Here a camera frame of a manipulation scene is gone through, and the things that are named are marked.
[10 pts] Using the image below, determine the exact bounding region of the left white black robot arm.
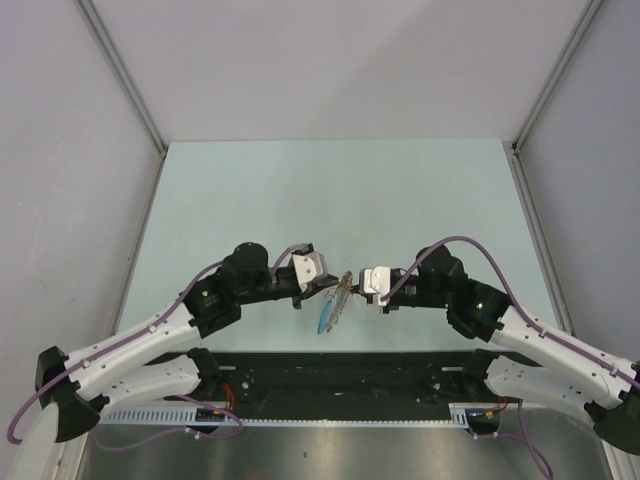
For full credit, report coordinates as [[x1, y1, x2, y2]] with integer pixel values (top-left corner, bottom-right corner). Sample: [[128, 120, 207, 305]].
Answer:
[[35, 242, 339, 443]]

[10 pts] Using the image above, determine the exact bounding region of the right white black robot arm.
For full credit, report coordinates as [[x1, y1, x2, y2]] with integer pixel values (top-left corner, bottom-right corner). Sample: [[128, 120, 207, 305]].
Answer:
[[359, 243, 639, 455]]

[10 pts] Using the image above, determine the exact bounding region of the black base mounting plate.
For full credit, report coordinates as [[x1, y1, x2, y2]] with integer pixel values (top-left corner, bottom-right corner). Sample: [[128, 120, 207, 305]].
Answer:
[[102, 349, 524, 421]]

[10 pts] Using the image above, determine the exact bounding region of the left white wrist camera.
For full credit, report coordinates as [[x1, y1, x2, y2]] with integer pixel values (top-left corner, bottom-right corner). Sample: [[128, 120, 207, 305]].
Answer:
[[291, 252, 328, 292]]

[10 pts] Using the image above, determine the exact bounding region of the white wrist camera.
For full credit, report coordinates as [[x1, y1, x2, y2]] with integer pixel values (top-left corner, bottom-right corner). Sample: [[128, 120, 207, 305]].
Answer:
[[358, 266, 391, 300], [291, 252, 328, 292]]

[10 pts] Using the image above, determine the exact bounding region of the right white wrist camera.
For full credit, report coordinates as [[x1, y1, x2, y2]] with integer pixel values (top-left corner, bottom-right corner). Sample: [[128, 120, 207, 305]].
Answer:
[[358, 266, 391, 300]]

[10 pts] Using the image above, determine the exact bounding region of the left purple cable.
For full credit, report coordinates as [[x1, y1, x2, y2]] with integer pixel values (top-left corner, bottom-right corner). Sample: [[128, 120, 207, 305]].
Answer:
[[8, 241, 311, 445]]

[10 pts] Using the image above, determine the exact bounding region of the white slotted cable duct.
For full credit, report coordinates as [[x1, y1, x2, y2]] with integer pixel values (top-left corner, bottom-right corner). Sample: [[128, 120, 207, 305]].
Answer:
[[99, 404, 500, 429]]

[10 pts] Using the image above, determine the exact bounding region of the left aluminium frame post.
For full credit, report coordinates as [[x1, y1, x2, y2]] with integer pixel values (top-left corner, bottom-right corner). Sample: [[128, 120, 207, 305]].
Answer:
[[73, 0, 168, 158]]

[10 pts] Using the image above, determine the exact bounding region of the aluminium frame post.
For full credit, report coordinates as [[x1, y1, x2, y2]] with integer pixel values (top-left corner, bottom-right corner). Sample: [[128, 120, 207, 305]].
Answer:
[[510, 0, 608, 155], [73, 0, 168, 158]]

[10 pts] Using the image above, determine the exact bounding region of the right aluminium frame post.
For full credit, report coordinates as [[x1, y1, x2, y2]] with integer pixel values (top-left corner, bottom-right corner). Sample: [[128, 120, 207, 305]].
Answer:
[[510, 0, 608, 155]]

